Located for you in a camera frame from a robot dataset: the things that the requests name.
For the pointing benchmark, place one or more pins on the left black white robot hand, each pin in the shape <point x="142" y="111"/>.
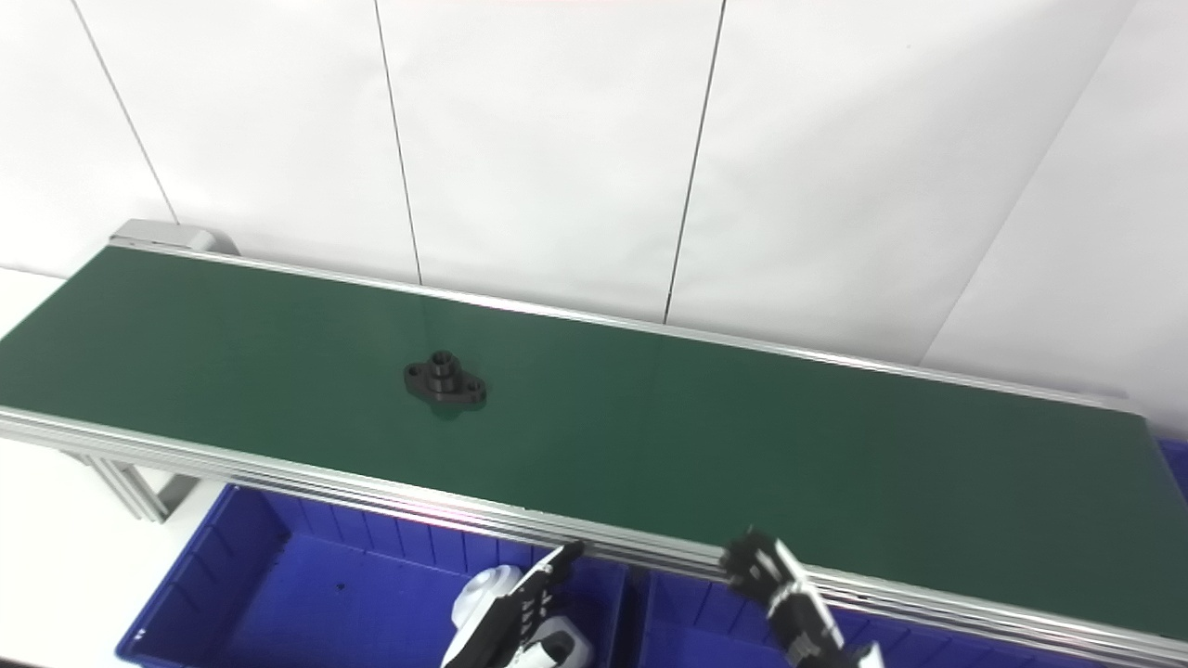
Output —
<point x="529" y="603"/>

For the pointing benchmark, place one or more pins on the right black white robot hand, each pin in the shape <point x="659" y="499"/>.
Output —
<point x="789" y="594"/>

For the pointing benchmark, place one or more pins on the black flange part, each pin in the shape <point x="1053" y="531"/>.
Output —
<point x="445" y="380"/>

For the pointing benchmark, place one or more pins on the aluminium conveyor leg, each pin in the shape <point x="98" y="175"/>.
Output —
<point x="139" y="492"/>

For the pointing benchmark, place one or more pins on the green conveyor belt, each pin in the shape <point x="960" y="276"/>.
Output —
<point x="742" y="436"/>

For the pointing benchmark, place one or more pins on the blue plastic bin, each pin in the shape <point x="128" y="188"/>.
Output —
<point x="1177" y="464"/>
<point x="306" y="603"/>
<point x="705" y="622"/>

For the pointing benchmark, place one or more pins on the grey conveyor end housing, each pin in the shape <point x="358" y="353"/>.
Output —
<point x="176" y="237"/>

